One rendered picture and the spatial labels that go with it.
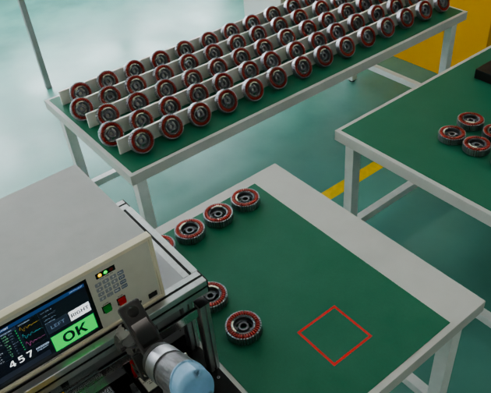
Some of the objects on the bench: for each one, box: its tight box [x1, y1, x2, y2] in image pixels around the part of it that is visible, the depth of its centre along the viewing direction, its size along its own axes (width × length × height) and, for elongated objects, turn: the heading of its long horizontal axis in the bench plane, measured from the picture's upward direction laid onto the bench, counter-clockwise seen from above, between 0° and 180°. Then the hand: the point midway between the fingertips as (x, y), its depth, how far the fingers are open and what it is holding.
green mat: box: [163, 183, 450, 393], centre depth 196 cm, size 94×61×1 cm, turn 44°
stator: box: [225, 310, 262, 345], centre depth 181 cm, size 11×11×4 cm
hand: (121, 324), depth 132 cm, fingers closed
